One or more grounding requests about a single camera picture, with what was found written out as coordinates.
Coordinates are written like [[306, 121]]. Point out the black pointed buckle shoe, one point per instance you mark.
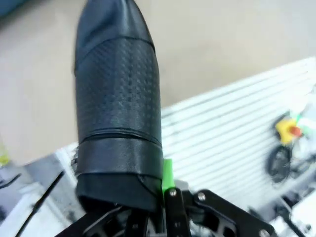
[[118, 98]]

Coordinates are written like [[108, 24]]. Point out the black tripod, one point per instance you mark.
[[42, 197]]

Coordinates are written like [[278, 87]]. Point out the yellow emergency stop box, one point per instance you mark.
[[286, 130]]

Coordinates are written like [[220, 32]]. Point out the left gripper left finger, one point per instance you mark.
[[133, 227]]

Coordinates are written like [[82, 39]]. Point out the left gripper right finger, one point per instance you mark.
[[177, 214]]

